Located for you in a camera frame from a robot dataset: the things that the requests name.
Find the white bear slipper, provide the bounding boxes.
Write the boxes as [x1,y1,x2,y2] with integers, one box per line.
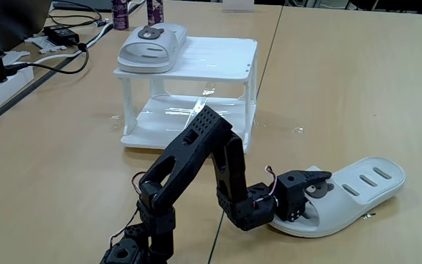
[269,156,407,238]
[116,23,188,74]

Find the white two-tier box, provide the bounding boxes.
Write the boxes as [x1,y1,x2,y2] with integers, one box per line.
[114,35,259,155]

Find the white card stand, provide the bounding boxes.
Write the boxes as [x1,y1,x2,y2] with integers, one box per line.
[221,0,256,13]

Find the purple drink can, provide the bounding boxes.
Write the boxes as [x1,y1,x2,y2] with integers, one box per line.
[146,0,165,26]
[111,0,130,31]

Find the black power adapter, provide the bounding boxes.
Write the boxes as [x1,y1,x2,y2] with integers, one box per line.
[43,24,81,46]

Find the black flat device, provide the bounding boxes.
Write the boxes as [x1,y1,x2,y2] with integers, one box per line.
[52,0,114,13]

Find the white plastic parts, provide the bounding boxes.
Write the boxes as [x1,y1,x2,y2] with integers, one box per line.
[23,35,67,55]

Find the white flat paper piece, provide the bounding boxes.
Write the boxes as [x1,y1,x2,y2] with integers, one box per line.
[1,50,31,67]

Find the dark laptop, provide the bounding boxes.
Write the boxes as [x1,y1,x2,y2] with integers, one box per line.
[0,0,53,54]

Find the white cable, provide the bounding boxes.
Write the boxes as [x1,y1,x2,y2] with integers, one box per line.
[31,21,114,65]

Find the black adapter cable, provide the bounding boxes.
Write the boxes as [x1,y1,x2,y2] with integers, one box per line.
[4,43,89,76]

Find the black looped cable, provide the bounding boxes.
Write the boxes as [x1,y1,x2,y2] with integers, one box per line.
[48,0,104,29]

